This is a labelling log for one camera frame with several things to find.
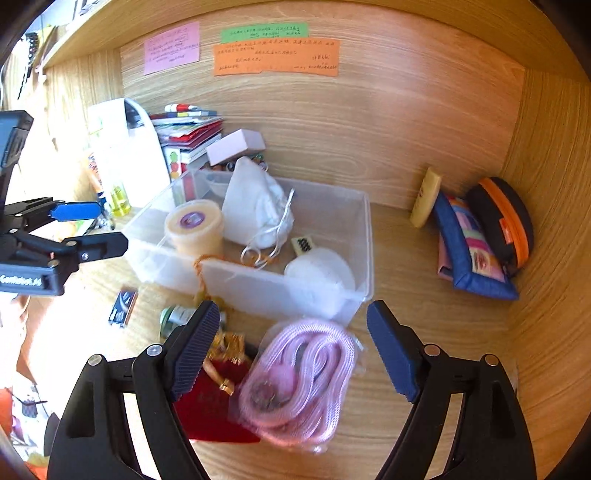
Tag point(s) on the white file holder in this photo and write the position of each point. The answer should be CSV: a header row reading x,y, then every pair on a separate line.
x,y
134,157

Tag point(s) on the cream jar with purple label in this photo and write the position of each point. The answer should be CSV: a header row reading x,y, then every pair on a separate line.
x,y
194,228

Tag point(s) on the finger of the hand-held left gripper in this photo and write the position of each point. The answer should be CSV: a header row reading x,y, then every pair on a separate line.
x,y
76,211
101,244

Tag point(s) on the blue patchwork pouch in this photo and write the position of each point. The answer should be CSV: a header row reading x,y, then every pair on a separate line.
x,y
480,258

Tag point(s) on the clear plastic storage box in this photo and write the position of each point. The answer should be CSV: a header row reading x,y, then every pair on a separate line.
x,y
332,212

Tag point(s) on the green glass jar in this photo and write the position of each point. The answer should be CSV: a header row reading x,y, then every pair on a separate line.
x,y
175,318

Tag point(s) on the black case with orange zipper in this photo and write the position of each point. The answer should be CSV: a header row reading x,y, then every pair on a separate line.
x,y
501,212

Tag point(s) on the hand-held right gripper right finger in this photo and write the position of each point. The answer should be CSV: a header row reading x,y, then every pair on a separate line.
x,y
392,350

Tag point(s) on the orange sticky note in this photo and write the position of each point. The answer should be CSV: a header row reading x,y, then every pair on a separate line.
x,y
277,57

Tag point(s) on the orange sunscreen tube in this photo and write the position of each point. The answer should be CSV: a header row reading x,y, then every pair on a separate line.
x,y
94,173

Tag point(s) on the green sticky note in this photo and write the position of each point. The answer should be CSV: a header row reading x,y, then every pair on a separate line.
x,y
263,32

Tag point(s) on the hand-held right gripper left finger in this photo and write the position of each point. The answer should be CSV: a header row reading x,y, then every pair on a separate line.
x,y
194,350

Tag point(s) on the small blue card pack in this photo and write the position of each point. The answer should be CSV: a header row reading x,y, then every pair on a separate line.
x,y
122,307

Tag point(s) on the pink wallet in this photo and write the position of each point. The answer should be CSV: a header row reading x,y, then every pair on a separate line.
x,y
444,258

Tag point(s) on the yellow liquid bottle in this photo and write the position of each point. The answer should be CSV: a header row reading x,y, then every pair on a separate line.
x,y
121,203

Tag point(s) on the wooden desktop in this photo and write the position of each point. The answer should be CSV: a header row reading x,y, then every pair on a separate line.
x,y
415,277

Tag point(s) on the small white cardboard box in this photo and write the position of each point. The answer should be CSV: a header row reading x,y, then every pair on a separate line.
x,y
235,145

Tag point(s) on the stack of books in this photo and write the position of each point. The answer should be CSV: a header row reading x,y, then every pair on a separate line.
x,y
189,138

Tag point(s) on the pink sticky note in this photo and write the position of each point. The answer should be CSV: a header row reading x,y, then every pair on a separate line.
x,y
171,48

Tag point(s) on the white round lidded container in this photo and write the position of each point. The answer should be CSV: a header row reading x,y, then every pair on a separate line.
x,y
318,277

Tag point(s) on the pale yellow tube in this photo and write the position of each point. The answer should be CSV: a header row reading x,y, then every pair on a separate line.
x,y
425,198

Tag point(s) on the wooden shelf board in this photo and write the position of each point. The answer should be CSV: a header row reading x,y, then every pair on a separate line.
x,y
323,9

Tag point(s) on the red and white marker pen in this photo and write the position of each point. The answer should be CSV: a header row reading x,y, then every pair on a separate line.
x,y
189,110

